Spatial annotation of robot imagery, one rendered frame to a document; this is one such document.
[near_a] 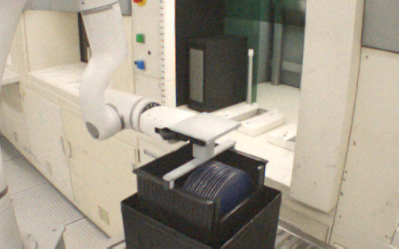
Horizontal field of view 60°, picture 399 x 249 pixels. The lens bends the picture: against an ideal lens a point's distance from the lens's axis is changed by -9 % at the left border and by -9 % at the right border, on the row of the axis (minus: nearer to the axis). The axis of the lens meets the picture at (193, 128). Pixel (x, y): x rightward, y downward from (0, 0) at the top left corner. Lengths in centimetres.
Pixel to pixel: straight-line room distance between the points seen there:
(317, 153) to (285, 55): 119
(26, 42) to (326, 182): 220
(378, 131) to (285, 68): 123
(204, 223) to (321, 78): 41
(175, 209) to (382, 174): 48
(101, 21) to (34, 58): 189
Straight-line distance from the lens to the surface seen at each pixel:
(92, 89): 86
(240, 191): 86
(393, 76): 86
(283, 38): 203
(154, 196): 82
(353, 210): 100
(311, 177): 96
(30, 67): 272
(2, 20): 82
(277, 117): 148
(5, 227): 98
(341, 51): 84
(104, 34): 86
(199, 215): 75
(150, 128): 84
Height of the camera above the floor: 140
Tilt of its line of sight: 22 degrees down
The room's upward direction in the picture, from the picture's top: straight up
